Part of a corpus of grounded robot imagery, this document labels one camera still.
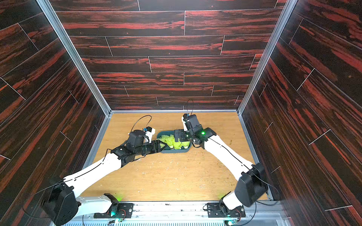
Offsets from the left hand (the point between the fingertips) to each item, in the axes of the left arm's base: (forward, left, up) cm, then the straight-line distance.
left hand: (165, 146), depth 79 cm
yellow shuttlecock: (+11, 0, -10) cm, 15 cm away
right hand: (+9, -11, +2) cm, 14 cm away
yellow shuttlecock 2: (+8, -6, -12) cm, 16 cm away
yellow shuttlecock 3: (+9, -12, -12) cm, 19 cm away
